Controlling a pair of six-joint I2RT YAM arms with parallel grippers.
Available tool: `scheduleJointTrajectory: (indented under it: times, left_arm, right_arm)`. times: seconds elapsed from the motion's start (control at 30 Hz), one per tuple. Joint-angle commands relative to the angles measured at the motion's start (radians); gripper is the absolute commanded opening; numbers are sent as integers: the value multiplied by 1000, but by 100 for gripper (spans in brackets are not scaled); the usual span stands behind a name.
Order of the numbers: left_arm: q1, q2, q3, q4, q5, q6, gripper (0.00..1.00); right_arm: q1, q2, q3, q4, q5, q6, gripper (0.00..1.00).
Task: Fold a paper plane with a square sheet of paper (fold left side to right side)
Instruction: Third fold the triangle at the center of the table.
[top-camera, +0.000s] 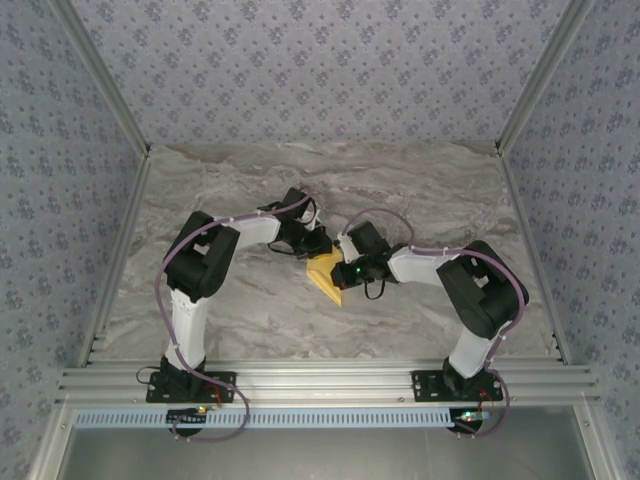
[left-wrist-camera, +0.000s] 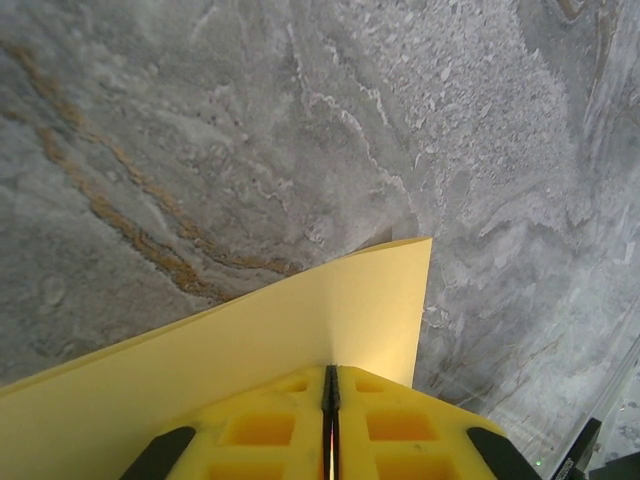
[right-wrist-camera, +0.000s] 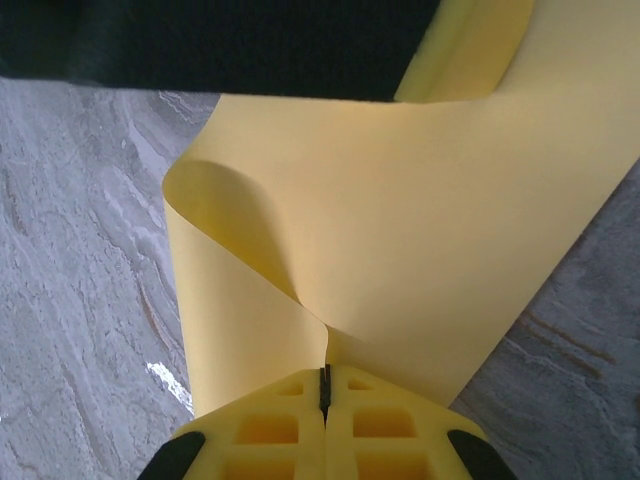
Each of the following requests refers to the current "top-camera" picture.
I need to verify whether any pale yellow paper sheet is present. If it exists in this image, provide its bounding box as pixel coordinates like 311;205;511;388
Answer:
304;244;351;307

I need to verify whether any right controller board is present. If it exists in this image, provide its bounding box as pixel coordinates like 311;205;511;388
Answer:
449;407;490;432

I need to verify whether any controller board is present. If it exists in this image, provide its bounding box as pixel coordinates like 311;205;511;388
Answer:
449;407;490;432
166;406;209;427

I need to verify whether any grey metal panel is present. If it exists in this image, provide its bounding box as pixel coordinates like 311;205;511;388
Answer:
54;424;599;480

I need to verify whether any left controller board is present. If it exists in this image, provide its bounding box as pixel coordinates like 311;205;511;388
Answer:
166;406;209;427

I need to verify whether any aluminium cross rail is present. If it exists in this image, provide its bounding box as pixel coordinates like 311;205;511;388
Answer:
54;363;601;405

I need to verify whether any white slotted cable duct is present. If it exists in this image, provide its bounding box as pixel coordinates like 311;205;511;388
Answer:
73;408;494;430

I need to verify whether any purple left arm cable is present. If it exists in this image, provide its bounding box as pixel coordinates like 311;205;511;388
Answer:
155;188;321;444

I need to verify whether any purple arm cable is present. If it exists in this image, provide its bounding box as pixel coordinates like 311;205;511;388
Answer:
344;208;530;439
155;188;321;444

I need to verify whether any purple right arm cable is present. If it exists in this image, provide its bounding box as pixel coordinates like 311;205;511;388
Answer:
344;208;530;439

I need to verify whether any aluminium side rail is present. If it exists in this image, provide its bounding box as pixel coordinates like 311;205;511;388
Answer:
77;152;154;369
497;149;574;365

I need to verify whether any aluminium frame post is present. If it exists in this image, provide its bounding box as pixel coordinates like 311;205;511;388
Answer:
29;402;76;480
494;0;599;156
574;402;619;480
47;0;153;156

